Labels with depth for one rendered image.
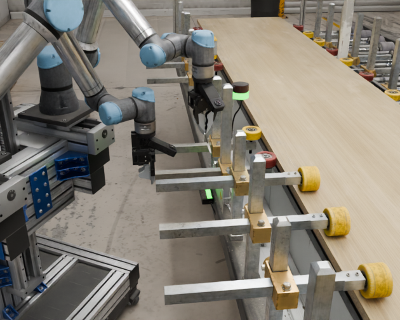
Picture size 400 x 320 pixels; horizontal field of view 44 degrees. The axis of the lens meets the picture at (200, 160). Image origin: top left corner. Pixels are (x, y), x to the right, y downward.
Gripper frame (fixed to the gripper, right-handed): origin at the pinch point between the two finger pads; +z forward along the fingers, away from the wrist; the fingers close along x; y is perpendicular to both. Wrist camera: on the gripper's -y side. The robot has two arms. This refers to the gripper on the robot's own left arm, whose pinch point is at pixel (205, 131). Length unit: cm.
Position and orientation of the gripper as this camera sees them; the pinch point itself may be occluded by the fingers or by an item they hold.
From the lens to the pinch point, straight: 179.0
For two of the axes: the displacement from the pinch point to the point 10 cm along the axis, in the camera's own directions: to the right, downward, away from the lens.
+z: 0.0, 8.9, 4.5
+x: -8.9, 2.0, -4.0
